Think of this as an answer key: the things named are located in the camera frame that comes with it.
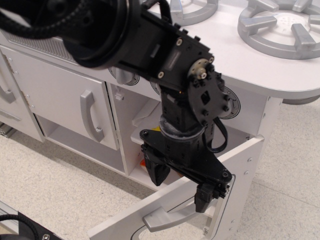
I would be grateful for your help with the grey middle oven knob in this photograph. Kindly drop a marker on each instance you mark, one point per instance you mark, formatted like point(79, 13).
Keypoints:
point(156, 87)

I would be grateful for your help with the aluminium frame rail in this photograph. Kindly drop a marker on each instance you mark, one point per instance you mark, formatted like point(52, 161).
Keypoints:
point(6, 130)

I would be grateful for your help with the silver left stove burner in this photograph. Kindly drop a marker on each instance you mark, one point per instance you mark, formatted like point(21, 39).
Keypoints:
point(191, 12)

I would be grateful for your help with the white cabinet door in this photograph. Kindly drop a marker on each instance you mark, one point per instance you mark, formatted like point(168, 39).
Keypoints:
point(53, 93)

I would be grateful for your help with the silver right stove burner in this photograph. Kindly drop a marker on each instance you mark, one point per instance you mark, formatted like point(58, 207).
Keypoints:
point(287, 29)

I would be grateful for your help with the white oven door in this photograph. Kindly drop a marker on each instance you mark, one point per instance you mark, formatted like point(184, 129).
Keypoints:
point(224, 213)

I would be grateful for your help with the white toy kitchen unit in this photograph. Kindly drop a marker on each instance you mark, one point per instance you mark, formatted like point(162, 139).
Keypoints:
point(175, 75)

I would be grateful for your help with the silver oven door handle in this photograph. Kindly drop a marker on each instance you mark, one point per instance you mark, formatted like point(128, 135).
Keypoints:
point(161, 219)

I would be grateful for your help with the grey right oven knob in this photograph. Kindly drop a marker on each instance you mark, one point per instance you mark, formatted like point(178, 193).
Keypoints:
point(234, 105)

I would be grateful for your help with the silver stove burner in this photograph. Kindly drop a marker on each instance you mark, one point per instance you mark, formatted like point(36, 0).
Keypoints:
point(191, 12)
point(287, 29)

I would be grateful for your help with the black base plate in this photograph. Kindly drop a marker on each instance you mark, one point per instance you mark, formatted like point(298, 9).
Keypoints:
point(27, 229)

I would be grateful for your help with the silver vent grille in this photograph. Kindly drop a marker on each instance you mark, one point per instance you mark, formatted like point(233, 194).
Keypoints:
point(53, 47)

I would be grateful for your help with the silver left edge handle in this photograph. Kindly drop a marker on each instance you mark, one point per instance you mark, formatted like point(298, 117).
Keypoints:
point(6, 80)

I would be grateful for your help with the silver cabinet door handle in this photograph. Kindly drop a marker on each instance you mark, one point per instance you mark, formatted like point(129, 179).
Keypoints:
point(86, 102)

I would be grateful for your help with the grey oven knob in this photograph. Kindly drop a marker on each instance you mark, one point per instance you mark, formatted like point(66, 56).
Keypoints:
point(234, 105)
point(156, 87)
point(124, 77)

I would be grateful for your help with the yellow toy in oven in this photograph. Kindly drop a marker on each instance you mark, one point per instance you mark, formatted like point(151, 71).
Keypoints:
point(156, 129)

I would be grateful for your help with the grey left oven knob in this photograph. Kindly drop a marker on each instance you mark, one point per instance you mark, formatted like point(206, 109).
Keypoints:
point(124, 77)

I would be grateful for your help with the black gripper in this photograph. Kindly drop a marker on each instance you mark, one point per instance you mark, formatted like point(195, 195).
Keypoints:
point(192, 154)

